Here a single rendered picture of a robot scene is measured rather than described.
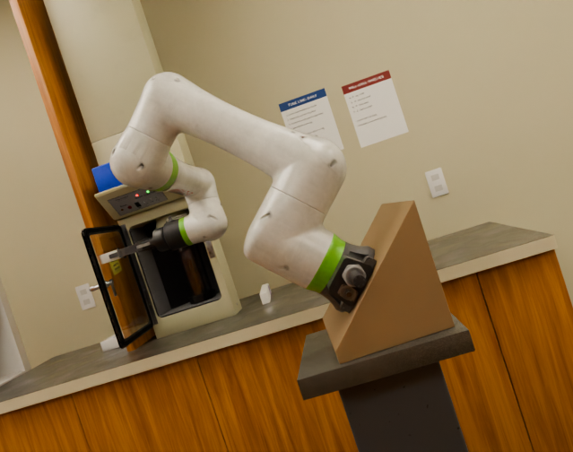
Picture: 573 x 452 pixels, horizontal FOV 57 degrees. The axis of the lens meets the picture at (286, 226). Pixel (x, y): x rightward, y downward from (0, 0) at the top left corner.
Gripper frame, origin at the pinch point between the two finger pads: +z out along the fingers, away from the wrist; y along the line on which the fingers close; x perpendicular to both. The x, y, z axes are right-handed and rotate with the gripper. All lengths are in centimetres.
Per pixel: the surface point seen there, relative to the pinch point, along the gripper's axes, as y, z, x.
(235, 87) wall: -69, -46, -55
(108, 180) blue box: -15.1, -0.4, -26.0
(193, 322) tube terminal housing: -25.8, -9.5, 32.0
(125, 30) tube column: -26, -20, -77
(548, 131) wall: -69, -164, 6
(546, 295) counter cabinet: 1, -124, 51
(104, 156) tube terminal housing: -25.8, 2.7, -36.7
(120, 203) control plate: -18.6, -0.6, -17.6
